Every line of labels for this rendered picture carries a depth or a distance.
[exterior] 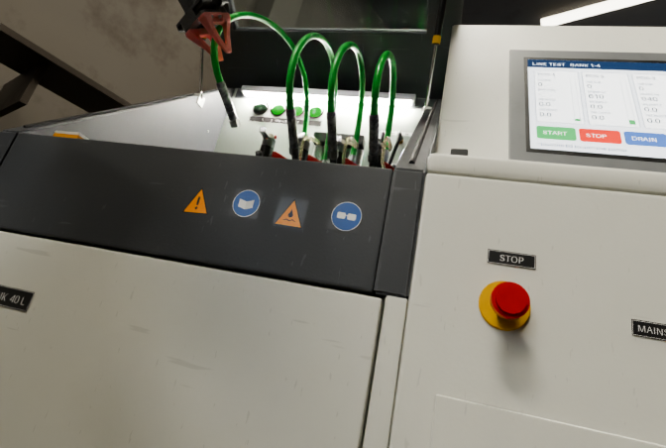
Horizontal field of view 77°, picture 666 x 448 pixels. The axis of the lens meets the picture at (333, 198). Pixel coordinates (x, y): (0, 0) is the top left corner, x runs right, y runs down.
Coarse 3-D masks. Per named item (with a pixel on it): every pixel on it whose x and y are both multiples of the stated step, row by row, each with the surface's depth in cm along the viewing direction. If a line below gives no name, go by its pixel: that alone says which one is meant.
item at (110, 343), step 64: (0, 256) 59; (64, 256) 57; (128, 256) 55; (0, 320) 55; (64, 320) 54; (128, 320) 52; (192, 320) 50; (256, 320) 49; (320, 320) 47; (0, 384) 52; (64, 384) 50; (128, 384) 49; (192, 384) 47; (256, 384) 46; (320, 384) 45
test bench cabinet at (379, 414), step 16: (144, 256) 57; (384, 304) 48; (400, 304) 46; (384, 320) 46; (400, 320) 46; (384, 336) 45; (400, 336) 45; (384, 352) 45; (400, 352) 45; (384, 368) 44; (384, 384) 44; (368, 400) 45; (384, 400) 43; (368, 416) 43; (384, 416) 42; (368, 432) 42; (384, 432) 42
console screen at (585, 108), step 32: (512, 64) 93; (544, 64) 91; (576, 64) 90; (608, 64) 88; (640, 64) 87; (512, 96) 87; (544, 96) 85; (576, 96) 84; (608, 96) 83; (640, 96) 82; (512, 128) 81; (544, 128) 80; (576, 128) 79; (608, 128) 78; (640, 128) 77; (544, 160) 76; (576, 160) 75; (608, 160) 74; (640, 160) 73
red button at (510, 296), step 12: (492, 288) 45; (504, 288) 41; (516, 288) 41; (480, 300) 45; (492, 300) 41; (504, 300) 41; (516, 300) 41; (528, 300) 41; (492, 312) 44; (504, 312) 41; (516, 312) 40; (528, 312) 43; (492, 324) 44; (504, 324) 43; (516, 324) 43
